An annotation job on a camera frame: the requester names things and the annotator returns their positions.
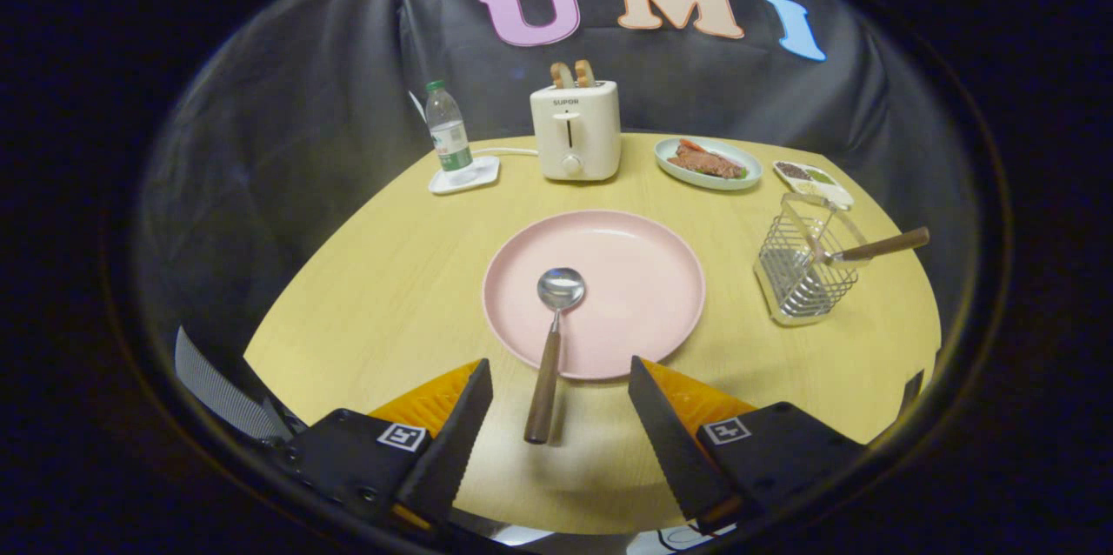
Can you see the pale green food plate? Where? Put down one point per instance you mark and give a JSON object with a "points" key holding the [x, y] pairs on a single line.
{"points": [[696, 181]]}

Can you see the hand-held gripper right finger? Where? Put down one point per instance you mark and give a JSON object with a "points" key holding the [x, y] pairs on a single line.
{"points": [[665, 442]]}

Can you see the toast slice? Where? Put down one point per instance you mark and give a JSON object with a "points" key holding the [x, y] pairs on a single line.
{"points": [[584, 73], [563, 75]]}

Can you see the cream white toaster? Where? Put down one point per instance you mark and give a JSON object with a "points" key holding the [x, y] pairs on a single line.
{"points": [[596, 137]]}

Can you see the white divided condiment dish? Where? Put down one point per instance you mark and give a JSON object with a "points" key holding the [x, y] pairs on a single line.
{"points": [[826, 188]]}

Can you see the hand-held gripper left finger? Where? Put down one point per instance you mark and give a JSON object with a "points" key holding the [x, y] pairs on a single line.
{"points": [[452, 442]]}

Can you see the clear plastic water bottle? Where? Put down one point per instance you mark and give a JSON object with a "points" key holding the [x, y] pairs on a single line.
{"points": [[449, 133]]}

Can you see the brown meat slices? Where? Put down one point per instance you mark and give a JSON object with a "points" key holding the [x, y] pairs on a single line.
{"points": [[704, 162]]}

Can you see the pink round plate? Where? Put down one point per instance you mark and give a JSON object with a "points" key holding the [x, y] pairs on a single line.
{"points": [[635, 285]]}

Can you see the white square coaster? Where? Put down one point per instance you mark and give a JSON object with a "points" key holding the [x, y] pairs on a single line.
{"points": [[483, 177]]}

